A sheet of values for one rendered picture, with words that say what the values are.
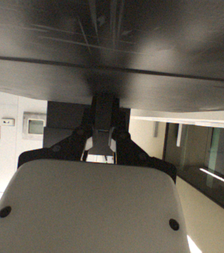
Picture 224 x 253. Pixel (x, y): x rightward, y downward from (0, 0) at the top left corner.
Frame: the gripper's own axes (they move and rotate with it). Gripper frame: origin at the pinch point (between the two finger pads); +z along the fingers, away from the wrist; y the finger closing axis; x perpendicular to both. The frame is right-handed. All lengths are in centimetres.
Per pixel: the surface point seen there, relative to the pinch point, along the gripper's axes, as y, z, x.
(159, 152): 50, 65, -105
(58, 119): -15.9, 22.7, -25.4
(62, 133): -14.0, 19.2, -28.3
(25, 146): -200, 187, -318
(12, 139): -230, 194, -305
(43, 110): -162, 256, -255
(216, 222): 49, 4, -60
